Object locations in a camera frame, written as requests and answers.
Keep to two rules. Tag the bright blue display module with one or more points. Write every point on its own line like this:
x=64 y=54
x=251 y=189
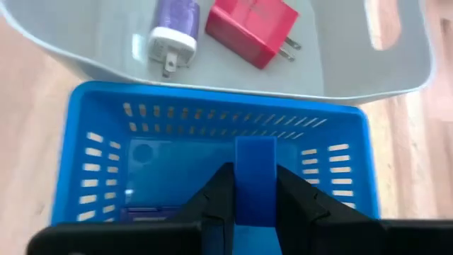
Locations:
x=255 y=177

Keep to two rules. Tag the grey plastic bin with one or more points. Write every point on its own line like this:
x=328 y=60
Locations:
x=106 y=53

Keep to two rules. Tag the blue slotted plastic basket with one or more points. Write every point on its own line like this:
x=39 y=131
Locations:
x=177 y=170

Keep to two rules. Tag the red cube wall charger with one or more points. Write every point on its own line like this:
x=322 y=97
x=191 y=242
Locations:
x=251 y=25

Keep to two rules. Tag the purple white wall charger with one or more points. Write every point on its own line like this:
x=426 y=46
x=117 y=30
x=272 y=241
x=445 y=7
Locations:
x=175 y=28

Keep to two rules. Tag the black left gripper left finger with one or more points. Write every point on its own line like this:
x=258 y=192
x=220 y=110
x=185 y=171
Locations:
x=205 y=209

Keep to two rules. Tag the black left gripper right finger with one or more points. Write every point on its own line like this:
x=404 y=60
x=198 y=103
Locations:
x=304 y=212

